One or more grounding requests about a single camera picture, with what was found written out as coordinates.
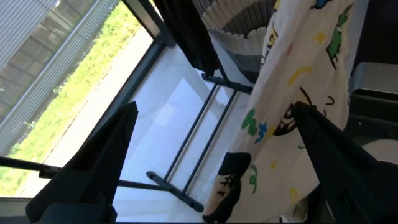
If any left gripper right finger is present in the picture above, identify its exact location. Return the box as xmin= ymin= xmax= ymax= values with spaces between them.
xmin=291 ymin=101 xmax=398 ymax=223

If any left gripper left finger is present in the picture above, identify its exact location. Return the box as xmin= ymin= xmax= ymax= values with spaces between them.
xmin=24 ymin=101 xmax=139 ymax=223

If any black clothes rack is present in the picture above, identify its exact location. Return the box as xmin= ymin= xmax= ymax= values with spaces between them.
xmin=0 ymin=62 xmax=254 ymax=214

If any white laundry basket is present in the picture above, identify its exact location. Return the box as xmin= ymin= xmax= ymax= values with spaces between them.
xmin=201 ymin=0 xmax=281 ymax=84

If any window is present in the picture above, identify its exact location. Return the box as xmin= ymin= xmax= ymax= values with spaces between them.
xmin=0 ymin=0 xmax=175 ymax=218

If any cream printed garment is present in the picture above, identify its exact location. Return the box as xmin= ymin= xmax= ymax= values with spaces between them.
xmin=201 ymin=0 xmax=357 ymax=223

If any black garment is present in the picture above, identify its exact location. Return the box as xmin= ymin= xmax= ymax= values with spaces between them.
xmin=153 ymin=0 xmax=222 ymax=77

